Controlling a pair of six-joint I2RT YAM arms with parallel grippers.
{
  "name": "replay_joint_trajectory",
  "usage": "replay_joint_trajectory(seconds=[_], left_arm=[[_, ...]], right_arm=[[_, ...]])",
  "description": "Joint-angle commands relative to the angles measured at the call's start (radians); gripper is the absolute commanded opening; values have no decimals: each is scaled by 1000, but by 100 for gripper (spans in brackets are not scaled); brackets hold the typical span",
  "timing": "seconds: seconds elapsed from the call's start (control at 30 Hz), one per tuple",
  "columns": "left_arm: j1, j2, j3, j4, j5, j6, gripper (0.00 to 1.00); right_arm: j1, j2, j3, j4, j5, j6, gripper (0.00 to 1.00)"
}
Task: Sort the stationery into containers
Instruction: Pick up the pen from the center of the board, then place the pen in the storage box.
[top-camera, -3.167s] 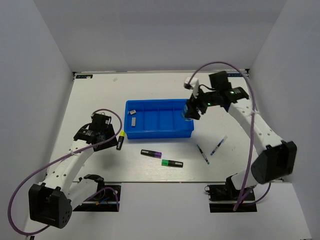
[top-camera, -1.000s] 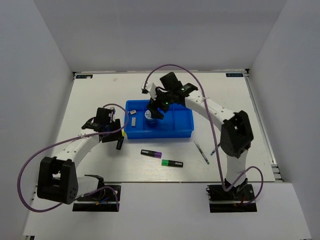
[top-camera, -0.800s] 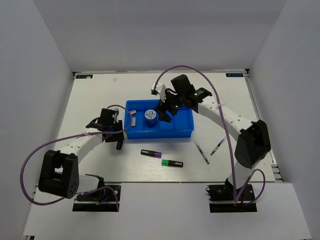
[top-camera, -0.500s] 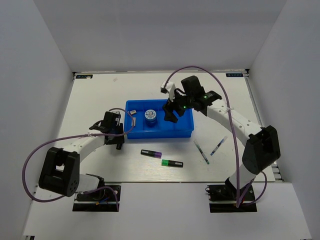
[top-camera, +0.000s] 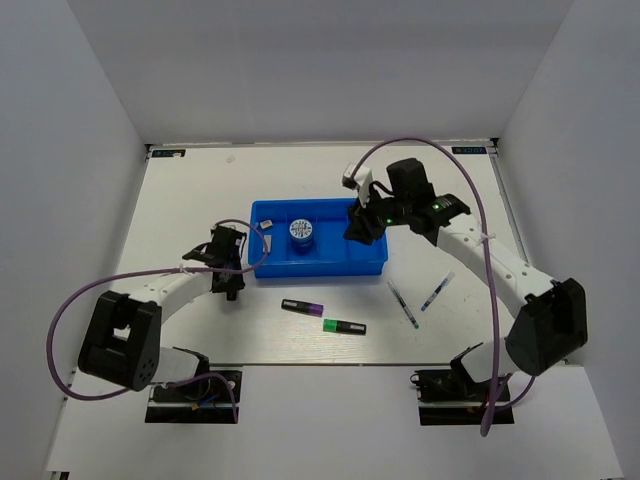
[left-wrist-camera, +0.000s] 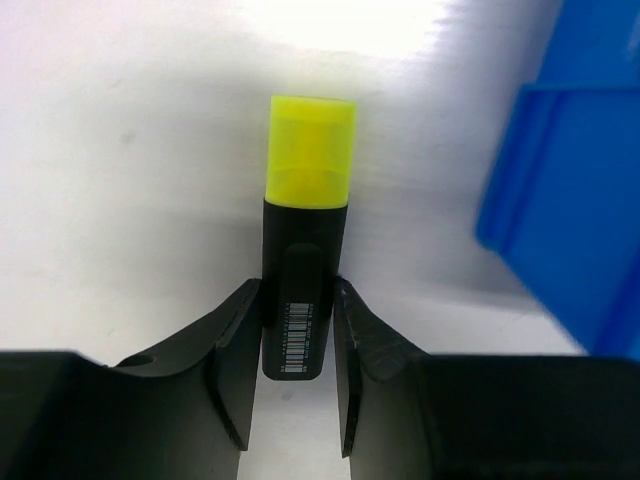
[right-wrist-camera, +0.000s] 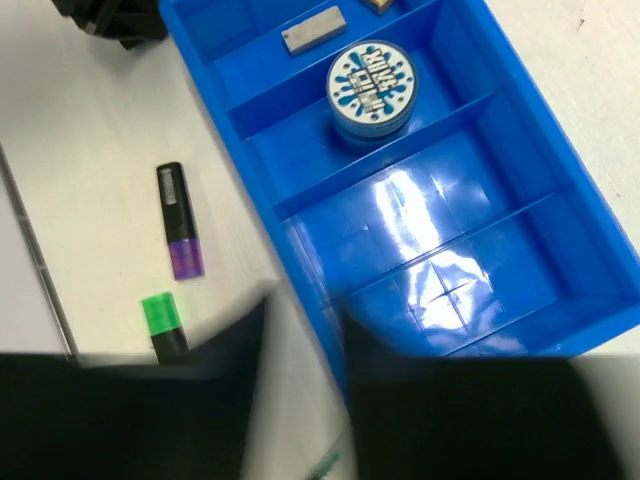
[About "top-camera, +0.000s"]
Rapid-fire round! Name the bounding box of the blue divided plastic tray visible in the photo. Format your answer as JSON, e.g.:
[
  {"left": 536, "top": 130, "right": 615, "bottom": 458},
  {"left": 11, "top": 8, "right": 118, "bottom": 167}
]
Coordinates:
[{"left": 248, "top": 198, "right": 388, "bottom": 279}]

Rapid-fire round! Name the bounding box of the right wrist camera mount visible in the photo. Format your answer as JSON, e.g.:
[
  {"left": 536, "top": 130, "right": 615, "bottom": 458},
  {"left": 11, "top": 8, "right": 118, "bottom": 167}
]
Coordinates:
[{"left": 342, "top": 163, "right": 373, "bottom": 208}]

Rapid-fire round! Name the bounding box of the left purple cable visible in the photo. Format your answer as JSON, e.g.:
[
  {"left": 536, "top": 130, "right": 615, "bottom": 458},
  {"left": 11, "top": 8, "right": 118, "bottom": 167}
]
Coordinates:
[{"left": 46, "top": 218, "right": 271, "bottom": 424}]

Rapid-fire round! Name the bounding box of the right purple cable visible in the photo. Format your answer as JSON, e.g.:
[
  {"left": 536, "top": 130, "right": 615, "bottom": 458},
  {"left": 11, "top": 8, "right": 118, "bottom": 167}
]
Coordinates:
[{"left": 349, "top": 137, "right": 539, "bottom": 439}]

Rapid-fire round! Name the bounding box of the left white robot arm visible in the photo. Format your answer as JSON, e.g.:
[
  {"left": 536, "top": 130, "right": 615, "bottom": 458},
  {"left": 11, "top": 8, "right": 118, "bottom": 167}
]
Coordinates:
[{"left": 78, "top": 226, "right": 247, "bottom": 399}]

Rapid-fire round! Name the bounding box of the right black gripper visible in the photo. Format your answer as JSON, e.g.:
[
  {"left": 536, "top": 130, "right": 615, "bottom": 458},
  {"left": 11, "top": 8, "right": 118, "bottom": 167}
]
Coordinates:
[{"left": 343, "top": 185, "right": 411, "bottom": 246}]

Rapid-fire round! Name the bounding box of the green cap black highlighter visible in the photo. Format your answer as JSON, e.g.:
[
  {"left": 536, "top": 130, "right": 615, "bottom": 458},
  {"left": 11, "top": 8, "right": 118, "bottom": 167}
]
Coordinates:
[{"left": 323, "top": 318, "right": 367, "bottom": 336}]

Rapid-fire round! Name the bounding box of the grey eraser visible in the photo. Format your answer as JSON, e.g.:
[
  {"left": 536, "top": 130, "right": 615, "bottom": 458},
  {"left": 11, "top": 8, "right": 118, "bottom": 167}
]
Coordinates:
[{"left": 264, "top": 235, "right": 273, "bottom": 255}]

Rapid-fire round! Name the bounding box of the round blue white tape tin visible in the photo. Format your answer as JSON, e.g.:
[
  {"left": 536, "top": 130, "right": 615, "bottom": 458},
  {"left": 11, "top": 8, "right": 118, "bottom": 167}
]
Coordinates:
[{"left": 288, "top": 218, "right": 314, "bottom": 255}]

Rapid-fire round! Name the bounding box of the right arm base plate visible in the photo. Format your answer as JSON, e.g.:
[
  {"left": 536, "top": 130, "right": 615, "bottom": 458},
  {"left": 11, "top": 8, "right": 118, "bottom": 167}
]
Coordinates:
[{"left": 409, "top": 369, "right": 490, "bottom": 427}]

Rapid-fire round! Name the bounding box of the purple cable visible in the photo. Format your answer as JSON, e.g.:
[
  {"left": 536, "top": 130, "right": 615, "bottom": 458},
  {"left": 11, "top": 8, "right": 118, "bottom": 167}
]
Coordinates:
[
  {"left": 349, "top": 137, "right": 539, "bottom": 439},
  {"left": 46, "top": 218, "right": 271, "bottom": 424}
]

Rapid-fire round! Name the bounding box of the purple cap black highlighter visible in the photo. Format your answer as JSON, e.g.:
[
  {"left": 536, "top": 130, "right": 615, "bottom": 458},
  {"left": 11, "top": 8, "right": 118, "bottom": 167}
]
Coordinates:
[{"left": 281, "top": 299, "right": 324, "bottom": 317}]

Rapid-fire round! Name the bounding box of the table corner label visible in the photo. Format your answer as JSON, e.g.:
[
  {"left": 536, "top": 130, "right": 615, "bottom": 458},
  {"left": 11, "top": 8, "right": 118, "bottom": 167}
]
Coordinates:
[
  {"left": 151, "top": 149, "right": 186, "bottom": 158},
  {"left": 451, "top": 146, "right": 487, "bottom": 155}
]

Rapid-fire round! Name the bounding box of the blue ink pen refill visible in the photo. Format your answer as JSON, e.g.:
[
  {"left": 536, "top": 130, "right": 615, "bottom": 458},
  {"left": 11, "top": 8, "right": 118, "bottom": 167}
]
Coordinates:
[{"left": 421, "top": 271, "right": 455, "bottom": 311}]

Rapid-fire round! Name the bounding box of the right table corner label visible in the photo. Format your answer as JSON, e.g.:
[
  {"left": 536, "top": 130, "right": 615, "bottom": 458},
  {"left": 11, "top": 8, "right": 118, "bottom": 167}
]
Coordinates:
[{"left": 451, "top": 146, "right": 487, "bottom": 155}]

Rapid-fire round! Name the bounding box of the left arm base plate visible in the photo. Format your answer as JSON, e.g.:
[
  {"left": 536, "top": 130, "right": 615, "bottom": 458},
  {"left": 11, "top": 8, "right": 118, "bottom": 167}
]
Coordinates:
[{"left": 145, "top": 370, "right": 243, "bottom": 425}]

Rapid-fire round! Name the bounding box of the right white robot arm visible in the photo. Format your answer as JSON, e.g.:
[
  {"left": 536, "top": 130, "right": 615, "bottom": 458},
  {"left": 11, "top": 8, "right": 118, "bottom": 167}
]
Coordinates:
[{"left": 342, "top": 158, "right": 588, "bottom": 400}]

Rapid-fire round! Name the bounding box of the green ink pen refill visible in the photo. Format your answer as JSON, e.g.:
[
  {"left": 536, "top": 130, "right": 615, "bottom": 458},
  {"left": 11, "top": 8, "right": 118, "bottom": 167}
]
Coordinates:
[{"left": 387, "top": 280, "right": 420, "bottom": 330}]

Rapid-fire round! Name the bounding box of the left table corner label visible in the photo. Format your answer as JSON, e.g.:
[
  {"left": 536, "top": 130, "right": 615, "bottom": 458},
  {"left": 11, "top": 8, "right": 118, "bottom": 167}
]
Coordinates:
[{"left": 151, "top": 149, "right": 186, "bottom": 158}]

